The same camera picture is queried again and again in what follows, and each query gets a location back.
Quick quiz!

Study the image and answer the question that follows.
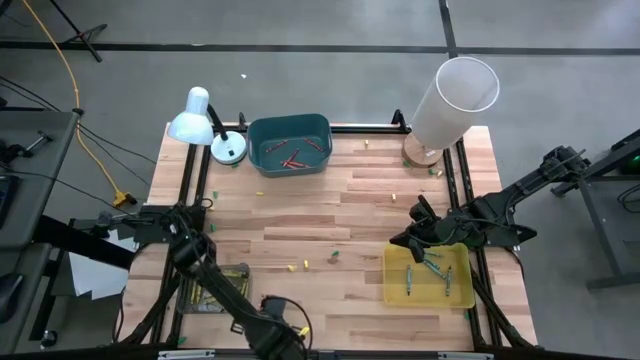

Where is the yellow power cable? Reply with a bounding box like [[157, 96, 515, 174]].
[[20, 0, 137, 209]]

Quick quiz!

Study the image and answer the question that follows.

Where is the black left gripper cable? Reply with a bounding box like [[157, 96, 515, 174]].
[[259, 294, 315, 354]]

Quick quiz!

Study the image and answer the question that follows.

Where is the black keyboard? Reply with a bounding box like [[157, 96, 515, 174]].
[[0, 174, 20, 229]]

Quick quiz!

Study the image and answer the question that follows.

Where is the black cable bundle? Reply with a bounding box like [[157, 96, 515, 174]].
[[617, 183, 640, 215]]

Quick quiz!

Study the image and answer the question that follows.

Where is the grey desk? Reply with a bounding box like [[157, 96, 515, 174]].
[[0, 109, 81, 354]]

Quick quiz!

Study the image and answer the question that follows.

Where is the black aluminium table frame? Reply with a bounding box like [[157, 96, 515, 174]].
[[112, 108, 540, 360]]

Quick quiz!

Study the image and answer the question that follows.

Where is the black side table frame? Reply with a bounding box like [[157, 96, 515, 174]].
[[549, 128, 640, 291]]

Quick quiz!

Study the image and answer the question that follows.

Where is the black clamp tool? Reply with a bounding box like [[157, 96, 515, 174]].
[[0, 130, 55, 164]]

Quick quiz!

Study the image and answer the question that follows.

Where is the clear grey plastic tray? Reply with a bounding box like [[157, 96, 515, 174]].
[[177, 262, 252, 315]]

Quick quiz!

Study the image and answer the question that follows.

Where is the yellow plastic tray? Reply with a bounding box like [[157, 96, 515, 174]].
[[382, 243, 476, 310]]

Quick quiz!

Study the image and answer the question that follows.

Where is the black computer mouse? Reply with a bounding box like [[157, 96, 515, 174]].
[[0, 273, 25, 325]]

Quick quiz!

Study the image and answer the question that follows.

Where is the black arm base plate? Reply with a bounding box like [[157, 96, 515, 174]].
[[133, 204, 206, 246], [479, 206, 539, 250]]

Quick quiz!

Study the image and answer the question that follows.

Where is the white gooseneck desk lamp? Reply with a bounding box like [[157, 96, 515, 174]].
[[166, 86, 249, 166]]

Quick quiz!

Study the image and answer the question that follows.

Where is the black desk leg bar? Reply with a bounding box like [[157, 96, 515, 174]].
[[33, 214, 137, 271]]

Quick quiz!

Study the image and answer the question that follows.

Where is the grey metal clamp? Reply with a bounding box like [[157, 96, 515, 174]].
[[93, 209, 124, 239]]

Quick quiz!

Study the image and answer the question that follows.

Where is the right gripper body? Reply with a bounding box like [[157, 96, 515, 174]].
[[408, 213, 459, 250]]

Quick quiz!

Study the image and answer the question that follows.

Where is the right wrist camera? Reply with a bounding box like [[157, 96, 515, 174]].
[[408, 193, 437, 224]]

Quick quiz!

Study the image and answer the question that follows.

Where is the silver metal bracket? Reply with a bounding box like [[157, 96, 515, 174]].
[[157, 349, 216, 360], [437, 352, 495, 360]]

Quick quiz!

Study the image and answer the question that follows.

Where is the white paper sheet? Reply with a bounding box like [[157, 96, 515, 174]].
[[67, 228, 137, 301]]

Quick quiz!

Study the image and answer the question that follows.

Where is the black floor cable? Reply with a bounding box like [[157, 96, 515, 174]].
[[0, 74, 159, 166]]

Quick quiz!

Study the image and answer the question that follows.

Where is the white cylinder shade lamp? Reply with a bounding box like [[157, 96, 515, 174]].
[[401, 55, 501, 169]]

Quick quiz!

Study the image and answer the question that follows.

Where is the teal plastic bin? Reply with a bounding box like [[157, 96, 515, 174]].
[[246, 113, 334, 179]]

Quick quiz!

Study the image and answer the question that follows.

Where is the black tripod stand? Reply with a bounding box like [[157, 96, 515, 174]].
[[47, 0, 109, 64]]

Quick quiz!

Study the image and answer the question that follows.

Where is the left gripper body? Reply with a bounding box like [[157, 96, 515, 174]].
[[242, 298, 307, 360]]

